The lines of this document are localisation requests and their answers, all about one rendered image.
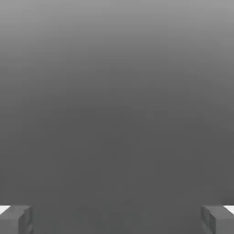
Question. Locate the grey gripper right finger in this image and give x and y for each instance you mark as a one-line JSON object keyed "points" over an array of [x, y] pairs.
{"points": [[222, 222]]}

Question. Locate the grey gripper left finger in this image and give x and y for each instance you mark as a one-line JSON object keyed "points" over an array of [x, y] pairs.
{"points": [[12, 221]]}

